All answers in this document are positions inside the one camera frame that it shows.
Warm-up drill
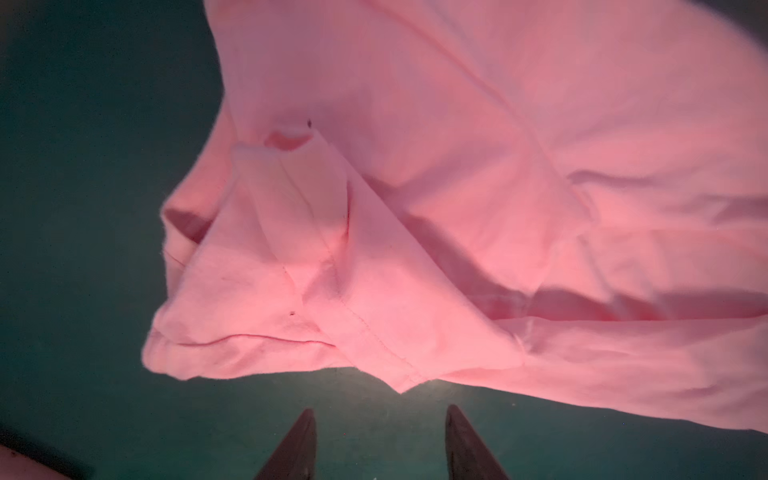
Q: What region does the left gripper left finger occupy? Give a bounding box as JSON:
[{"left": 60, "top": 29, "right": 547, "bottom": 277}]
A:
[{"left": 254, "top": 409, "right": 317, "bottom": 480}]

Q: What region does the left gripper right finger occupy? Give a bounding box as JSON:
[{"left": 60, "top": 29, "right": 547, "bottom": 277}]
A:
[{"left": 445, "top": 404, "right": 510, "bottom": 480}]

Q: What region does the pink t-shirt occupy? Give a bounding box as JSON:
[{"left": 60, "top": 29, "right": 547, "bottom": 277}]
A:
[{"left": 142, "top": 1, "right": 767, "bottom": 432}]

